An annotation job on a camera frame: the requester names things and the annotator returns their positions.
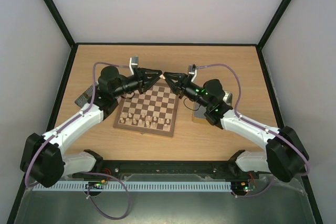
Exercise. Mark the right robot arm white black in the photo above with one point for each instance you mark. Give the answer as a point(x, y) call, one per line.
point(285, 155)

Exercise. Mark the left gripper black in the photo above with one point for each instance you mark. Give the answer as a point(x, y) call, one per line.
point(142, 77)

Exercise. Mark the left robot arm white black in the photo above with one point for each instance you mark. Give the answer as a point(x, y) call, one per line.
point(44, 158)

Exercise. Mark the silver tin with dark pieces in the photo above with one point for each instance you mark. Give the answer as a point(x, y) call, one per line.
point(84, 97)

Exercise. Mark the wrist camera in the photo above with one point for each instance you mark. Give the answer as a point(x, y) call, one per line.
point(192, 72)
point(133, 64)

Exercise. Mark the gold tin with light pieces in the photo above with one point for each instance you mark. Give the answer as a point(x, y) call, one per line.
point(198, 113)

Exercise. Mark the light blue cable duct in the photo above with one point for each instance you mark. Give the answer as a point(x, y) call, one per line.
point(139, 186)

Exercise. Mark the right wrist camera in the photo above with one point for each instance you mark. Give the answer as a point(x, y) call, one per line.
point(192, 72)

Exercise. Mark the black aluminium frame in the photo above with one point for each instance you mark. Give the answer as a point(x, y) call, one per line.
point(74, 46)

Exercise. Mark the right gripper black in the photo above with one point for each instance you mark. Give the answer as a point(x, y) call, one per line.
point(180, 85)

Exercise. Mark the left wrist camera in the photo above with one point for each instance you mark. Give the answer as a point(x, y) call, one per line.
point(133, 64)

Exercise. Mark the wooden chess board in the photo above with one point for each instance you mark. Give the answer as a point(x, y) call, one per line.
point(158, 101)

